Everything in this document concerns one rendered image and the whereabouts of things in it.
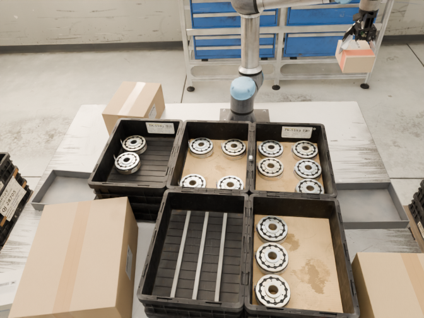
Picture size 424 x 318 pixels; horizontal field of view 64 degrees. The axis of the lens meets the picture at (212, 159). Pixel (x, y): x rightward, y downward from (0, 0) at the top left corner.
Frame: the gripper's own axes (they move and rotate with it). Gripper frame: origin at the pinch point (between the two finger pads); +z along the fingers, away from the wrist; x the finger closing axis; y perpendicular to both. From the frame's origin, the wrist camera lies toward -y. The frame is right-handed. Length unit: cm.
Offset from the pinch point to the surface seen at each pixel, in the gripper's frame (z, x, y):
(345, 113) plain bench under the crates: 39.7, 6.2, -7.7
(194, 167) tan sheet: 27, -70, 45
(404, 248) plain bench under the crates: 39, 10, 74
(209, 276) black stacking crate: 26, -60, 93
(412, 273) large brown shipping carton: 19, -1, 94
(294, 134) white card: 22.0, -27.3, 29.6
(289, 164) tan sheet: 27, -30, 43
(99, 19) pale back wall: 74, -205, -227
